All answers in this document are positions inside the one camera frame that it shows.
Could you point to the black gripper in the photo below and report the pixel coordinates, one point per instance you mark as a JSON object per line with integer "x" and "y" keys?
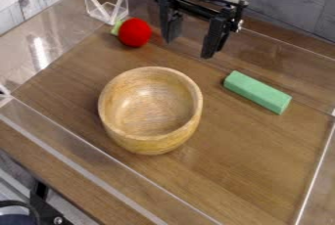
{"x": 205, "y": 9}

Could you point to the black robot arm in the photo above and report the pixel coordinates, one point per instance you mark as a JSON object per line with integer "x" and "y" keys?
{"x": 222, "y": 14}

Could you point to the red fruit with green stem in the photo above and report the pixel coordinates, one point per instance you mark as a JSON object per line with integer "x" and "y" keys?
{"x": 132, "y": 32}

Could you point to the wooden bowl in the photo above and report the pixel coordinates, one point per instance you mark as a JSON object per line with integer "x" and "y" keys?
{"x": 148, "y": 107}

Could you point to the green rectangular block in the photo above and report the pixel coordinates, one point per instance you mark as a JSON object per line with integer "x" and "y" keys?
{"x": 256, "y": 91}

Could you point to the black table clamp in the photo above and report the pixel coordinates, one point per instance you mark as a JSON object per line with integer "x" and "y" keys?
{"x": 24, "y": 207}

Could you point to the clear acrylic tray wall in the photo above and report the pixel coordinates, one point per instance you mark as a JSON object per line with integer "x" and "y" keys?
{"x": 254, "y": 168}

